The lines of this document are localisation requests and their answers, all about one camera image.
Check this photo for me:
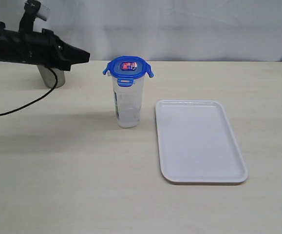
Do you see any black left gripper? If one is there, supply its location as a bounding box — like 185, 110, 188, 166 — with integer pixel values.
19, 29, 90, 71

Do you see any stainless steel cup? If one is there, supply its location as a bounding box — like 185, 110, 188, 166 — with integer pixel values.
37, 65, 65, 88

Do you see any blue clip-lock lid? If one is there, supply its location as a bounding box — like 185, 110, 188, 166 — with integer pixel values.
102, 56, 154, 87

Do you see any clear plastic tall container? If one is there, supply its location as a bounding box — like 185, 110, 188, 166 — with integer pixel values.
112, 76, 145, 128

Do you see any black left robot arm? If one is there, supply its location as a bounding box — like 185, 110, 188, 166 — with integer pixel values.
0, 22, 90, 71

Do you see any white backdrop curtain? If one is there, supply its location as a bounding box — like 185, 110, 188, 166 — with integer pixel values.
0, 0, 282, 62

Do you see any white rectangular tray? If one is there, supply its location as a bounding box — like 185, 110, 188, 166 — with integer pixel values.
155, 99, 248, 184

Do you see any black braided cable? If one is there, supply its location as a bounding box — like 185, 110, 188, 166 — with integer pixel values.
0, 64, 58, 117

